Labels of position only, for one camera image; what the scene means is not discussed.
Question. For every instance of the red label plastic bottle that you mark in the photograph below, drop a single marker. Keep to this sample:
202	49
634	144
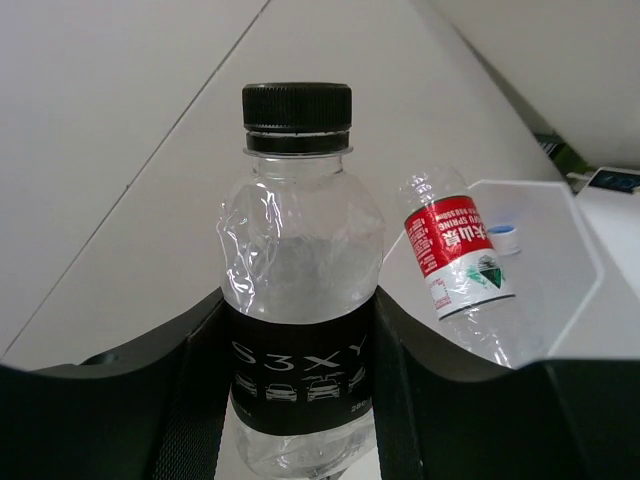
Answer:
474	300

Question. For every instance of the small black label bottle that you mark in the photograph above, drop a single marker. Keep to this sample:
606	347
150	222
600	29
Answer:
302	241

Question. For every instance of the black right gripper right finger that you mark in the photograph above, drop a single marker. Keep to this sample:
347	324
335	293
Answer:
442	412

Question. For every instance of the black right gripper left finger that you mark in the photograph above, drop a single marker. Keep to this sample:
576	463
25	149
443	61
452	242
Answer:
152	408

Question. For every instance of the clear white cap bottle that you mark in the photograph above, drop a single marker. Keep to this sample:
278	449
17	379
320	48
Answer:
505	239

